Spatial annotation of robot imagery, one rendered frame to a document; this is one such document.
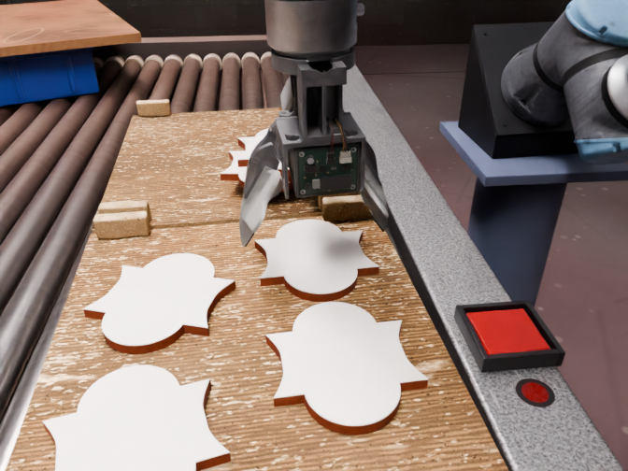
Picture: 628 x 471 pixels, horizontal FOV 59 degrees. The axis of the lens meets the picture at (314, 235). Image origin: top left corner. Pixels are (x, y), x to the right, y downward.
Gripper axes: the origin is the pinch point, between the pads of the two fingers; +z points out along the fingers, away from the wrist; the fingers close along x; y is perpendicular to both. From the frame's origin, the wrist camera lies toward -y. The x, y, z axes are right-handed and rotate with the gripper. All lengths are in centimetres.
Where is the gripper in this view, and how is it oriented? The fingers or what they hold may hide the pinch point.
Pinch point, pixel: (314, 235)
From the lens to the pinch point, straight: 59.0
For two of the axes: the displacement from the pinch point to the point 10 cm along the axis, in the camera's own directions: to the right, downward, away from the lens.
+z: 0.2, 8.4, 5.4
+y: 1.7, 5.3, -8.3
